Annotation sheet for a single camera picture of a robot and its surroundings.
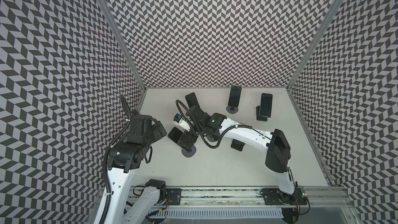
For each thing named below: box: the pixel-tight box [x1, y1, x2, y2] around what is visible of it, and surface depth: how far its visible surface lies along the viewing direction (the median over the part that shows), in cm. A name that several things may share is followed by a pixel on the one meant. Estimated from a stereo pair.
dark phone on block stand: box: [260, 93, 273, 117], surface depth 97 cm
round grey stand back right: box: [225, 105, 239, 115], surface depth 110 cm
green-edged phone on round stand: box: [228, 85, 242, 108], surface depth 99 cm
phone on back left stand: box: [185, 92, 200, 109], surface depth 98 cm
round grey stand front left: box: [181, 145, 197, 158], surface depth 88 cm
